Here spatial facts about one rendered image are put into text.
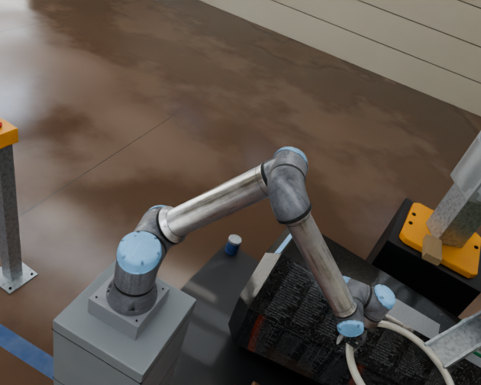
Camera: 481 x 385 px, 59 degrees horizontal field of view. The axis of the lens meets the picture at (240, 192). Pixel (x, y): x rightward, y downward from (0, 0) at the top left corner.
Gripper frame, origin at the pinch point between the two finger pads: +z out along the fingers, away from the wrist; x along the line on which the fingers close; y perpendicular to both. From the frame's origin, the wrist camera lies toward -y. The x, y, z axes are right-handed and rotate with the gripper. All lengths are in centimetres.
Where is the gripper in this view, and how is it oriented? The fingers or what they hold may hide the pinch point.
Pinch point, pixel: (344, 345)
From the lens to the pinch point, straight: 197.8
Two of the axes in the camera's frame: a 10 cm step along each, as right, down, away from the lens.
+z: -3.1, 7.7, 5.6
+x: 8.1, 5.2, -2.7
